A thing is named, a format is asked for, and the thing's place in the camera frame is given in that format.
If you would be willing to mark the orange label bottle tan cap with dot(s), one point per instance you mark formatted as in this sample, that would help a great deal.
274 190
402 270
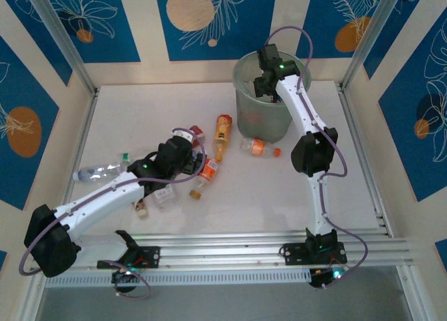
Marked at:
210 170

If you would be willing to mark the red and gold snack packet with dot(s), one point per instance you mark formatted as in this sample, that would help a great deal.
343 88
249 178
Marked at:
197 132

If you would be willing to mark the orange juice bottle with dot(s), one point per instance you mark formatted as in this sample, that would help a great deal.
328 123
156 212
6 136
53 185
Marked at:
223 132

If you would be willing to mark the square clear bottle white label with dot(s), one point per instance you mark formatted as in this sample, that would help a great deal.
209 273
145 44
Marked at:
164 195

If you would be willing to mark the brown label bottle beige cap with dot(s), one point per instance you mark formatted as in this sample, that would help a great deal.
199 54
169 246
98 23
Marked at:
141 213

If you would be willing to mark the clear water bottle green label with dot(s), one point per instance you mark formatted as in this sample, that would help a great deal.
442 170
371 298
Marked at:
97 171

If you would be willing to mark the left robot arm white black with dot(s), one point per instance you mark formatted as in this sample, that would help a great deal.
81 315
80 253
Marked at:
104 197

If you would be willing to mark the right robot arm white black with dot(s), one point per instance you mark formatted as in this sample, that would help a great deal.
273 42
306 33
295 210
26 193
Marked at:
293 101

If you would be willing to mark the controller board green light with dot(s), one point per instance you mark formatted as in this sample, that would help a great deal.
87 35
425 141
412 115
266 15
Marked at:
125 274
324 277

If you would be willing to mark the wide aluminium base rail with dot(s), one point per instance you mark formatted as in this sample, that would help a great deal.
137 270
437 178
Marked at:
227 251

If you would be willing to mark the aluminium frame post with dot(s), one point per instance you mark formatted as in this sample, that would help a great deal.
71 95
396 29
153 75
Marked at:
373 38
29 307
63 38
412 293

